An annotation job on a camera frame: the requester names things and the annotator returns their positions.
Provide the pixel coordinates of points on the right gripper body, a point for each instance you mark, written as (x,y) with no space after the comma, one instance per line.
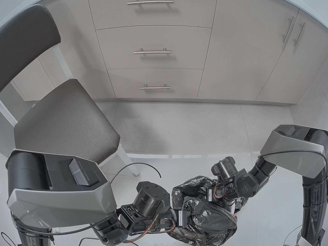
(210,194)

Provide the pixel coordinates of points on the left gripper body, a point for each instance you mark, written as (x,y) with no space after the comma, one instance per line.
(187,218)

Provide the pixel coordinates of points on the black plastic bag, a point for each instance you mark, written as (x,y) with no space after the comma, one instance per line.
(205,222)

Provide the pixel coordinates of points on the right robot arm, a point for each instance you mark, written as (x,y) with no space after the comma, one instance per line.
(294,150)

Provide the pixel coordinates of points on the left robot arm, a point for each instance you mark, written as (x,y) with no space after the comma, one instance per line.
(64,188)

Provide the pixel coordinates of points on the white trash bin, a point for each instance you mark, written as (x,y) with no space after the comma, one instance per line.
(232,209)

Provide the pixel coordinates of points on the crumpled black plastic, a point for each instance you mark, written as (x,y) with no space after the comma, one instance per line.
(243,204)

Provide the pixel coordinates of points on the dark grey padded chair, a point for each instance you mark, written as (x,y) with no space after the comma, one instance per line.
(64,116)

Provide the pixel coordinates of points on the beige cabinet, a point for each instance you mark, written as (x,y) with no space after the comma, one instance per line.
(153,22)

